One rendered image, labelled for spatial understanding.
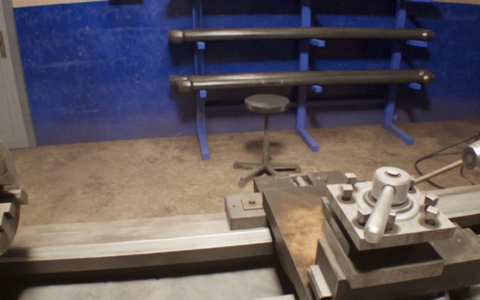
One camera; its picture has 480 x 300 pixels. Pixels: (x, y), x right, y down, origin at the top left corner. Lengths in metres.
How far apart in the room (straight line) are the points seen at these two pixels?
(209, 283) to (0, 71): 3.33
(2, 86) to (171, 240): 3.25
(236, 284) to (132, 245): 0.30
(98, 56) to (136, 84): 0.43
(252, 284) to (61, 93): 3.20
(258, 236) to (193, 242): 0.18
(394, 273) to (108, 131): 3.59
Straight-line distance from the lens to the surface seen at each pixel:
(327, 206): 0.76
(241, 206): 1.15
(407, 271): 0.70
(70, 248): 1.12
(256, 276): 1.14
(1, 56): 4.06
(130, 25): 3.77
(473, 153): 1.07
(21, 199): 0.93
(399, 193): 0.66
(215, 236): 1.08
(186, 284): 1.12
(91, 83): 3.92
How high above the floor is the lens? 1.49
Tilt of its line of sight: 24 degrees down
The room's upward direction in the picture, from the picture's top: straight up
